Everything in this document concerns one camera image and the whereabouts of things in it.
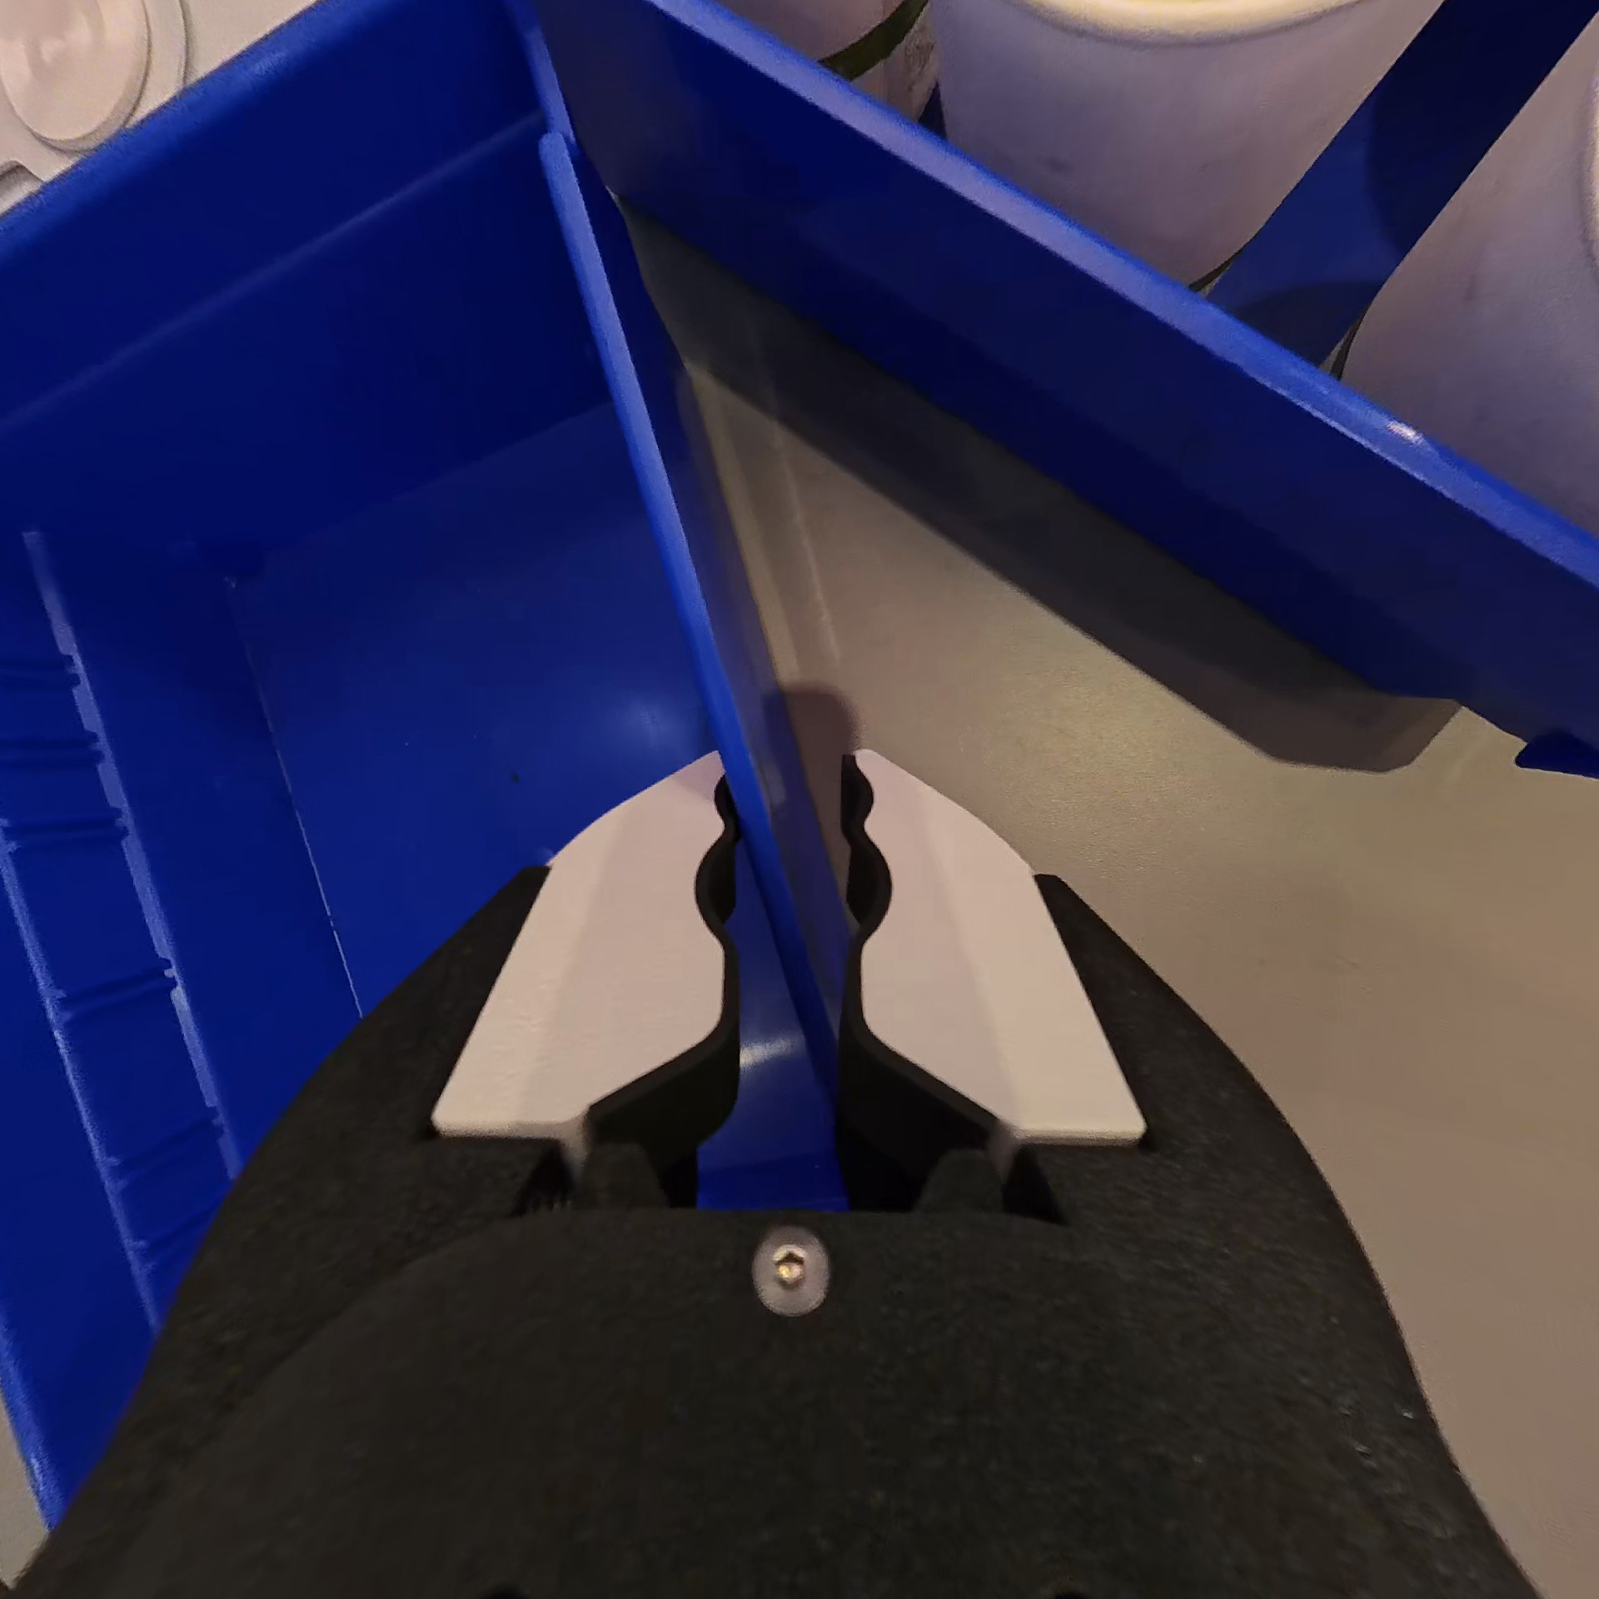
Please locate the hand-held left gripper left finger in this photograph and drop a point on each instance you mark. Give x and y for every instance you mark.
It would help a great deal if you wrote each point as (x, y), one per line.
(588, 1000)

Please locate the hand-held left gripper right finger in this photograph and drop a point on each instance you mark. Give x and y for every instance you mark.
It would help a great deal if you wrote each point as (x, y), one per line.
(987, 988)

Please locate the blue plastic bin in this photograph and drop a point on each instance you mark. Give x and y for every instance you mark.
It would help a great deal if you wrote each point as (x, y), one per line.
(376, 626)
(1075, 376)

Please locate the white paper cup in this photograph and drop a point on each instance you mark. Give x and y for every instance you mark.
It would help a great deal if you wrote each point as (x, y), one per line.
(1499, 300)
(837, 32)
(1174, 125)

